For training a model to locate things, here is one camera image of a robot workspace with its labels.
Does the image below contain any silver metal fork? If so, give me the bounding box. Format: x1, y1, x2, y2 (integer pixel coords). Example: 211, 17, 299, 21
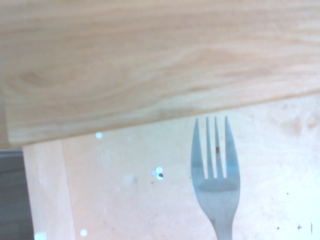
190, 115, 241, 240

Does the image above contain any large wooden open drawer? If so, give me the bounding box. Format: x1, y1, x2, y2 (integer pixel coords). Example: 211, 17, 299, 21
22, 93, 320, 240

